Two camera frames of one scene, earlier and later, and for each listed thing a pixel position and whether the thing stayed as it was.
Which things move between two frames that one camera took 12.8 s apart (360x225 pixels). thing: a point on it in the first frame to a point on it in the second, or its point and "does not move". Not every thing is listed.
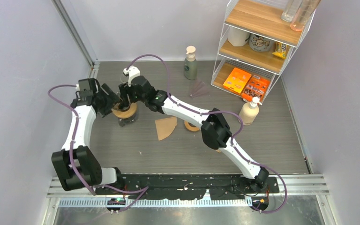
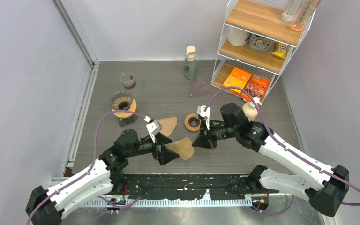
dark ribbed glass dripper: (122, 106) does not move
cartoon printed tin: (258, 43) does not move
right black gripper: (124, 90) to (206, 140)
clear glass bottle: (291, 8) does not move
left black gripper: (111, 98) to (166, 155)
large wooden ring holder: (126, 114) does not move
